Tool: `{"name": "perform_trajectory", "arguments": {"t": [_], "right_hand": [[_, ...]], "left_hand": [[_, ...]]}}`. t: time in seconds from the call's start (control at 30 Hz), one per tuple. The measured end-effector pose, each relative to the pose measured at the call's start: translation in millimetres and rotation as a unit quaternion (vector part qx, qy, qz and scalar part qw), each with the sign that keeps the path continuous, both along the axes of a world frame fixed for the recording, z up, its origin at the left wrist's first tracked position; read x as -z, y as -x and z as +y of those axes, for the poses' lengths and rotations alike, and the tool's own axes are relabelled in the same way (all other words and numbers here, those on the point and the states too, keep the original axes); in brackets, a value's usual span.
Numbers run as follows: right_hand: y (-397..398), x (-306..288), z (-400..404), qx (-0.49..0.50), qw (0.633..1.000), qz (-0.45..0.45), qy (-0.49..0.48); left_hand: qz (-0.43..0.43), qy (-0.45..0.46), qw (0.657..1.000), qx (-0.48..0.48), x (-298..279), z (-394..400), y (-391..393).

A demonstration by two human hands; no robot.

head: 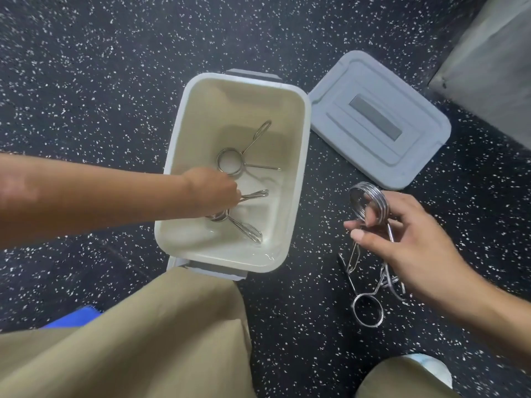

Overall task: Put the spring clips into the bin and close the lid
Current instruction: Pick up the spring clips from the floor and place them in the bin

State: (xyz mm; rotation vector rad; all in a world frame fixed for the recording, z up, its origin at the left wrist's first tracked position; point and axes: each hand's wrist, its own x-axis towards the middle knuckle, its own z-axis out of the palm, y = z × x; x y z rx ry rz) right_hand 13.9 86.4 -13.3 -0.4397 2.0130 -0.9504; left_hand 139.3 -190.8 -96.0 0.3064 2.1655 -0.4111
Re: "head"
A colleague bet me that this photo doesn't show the person's left hand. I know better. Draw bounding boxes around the person's left hand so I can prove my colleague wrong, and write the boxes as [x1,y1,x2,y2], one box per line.
[183,166,243,220]

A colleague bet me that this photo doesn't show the person's right hand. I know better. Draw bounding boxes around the person's right hand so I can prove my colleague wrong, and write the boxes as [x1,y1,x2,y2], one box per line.
[343,190,474,312]

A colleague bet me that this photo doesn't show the metal spring collar clip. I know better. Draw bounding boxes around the metal spring collar clip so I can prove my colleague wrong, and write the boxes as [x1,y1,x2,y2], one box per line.
[337,240,395,328]
[217,120,282,175]
[348,182,406,302]
[207,189,270,245]

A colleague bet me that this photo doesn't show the person's left forearm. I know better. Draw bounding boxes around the person's left forearm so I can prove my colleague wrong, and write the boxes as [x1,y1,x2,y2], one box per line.
[0,152,191,250]

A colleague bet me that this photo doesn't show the person's right forearm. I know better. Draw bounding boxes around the person's right forearm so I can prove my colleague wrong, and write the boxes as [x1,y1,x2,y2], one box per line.
[455,281,531,371]

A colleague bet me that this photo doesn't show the white plastic storage bin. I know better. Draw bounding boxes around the white plastic storage bin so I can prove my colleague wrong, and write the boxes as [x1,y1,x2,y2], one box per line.
[154,69,312,282]

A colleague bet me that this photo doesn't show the person's right leg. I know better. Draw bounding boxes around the person's right leg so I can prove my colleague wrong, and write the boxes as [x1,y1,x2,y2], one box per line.
[355,355,459,398]

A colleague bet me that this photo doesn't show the person's leg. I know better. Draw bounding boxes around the person's leg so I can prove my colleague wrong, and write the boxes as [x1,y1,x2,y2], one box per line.
[355,355,459,398]
[0,267,258,398]

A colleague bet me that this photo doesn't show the white shoe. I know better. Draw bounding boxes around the white shoe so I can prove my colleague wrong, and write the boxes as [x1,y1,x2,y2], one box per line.
[400,353,454,390]

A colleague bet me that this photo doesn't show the grey plastic bin lid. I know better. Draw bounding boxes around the grey plastic bin lid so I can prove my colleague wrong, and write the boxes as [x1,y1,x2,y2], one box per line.
[308,50,452,191]

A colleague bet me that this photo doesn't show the person's left leg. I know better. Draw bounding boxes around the person's left leg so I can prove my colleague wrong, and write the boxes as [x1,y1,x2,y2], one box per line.
[0,267,258,398]

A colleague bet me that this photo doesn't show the blue object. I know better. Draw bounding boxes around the blue object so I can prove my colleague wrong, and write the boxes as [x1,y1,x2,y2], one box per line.
[39,304,102,330]

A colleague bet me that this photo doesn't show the grey block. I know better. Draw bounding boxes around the grey block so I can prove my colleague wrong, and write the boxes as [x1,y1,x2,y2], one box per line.
[427,0,531,150]

